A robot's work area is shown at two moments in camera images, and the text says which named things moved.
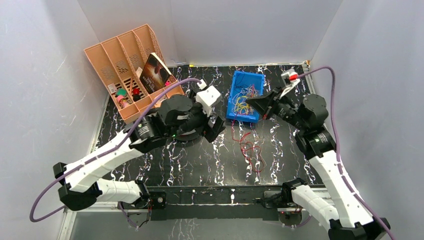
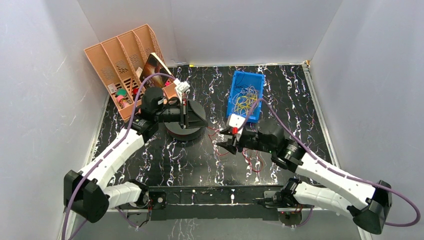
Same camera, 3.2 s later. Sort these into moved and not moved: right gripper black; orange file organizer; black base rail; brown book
Moved: right gripper black
Not moved: brown book; black base rail; orange file organizer
